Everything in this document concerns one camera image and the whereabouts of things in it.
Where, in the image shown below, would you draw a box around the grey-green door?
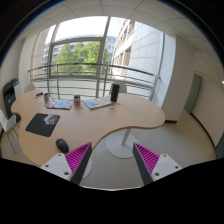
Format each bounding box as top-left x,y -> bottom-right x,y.
184,74 -> 202,113

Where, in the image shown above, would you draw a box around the white chair wooden legs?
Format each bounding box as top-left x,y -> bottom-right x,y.
0,109 -> 18,147

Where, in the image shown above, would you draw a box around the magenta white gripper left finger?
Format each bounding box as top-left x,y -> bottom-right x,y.
41,143 -> 92,185

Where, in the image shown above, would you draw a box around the small jar with label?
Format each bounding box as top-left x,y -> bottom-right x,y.
73,95 -> 81,108

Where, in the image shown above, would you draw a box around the white table pedestal base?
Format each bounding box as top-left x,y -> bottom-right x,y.
106,129 -> 137,159

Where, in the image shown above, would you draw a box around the black mouse pad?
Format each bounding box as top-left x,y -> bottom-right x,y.
26,113 -> 60,137

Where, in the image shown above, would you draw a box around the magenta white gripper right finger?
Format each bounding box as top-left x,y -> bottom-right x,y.
133,143 -> 182,185

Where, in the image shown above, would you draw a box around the white chair far left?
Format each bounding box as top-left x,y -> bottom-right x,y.
24,83 -> 35,93

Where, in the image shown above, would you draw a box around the metal balcony railing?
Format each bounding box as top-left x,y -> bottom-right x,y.
28,63 -> 160,99

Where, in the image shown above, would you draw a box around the black cylindrical speaker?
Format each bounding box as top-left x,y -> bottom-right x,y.
111,84 -> 120,102

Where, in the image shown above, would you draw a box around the light blue magazine right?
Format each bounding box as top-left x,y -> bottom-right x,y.
84,97 -> 113,109

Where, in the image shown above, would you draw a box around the black computer mouse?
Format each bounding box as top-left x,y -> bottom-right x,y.
56,138 -> 69,153

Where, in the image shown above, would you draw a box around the colourful magazine left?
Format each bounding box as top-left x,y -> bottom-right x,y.
47,99 -> 73,110

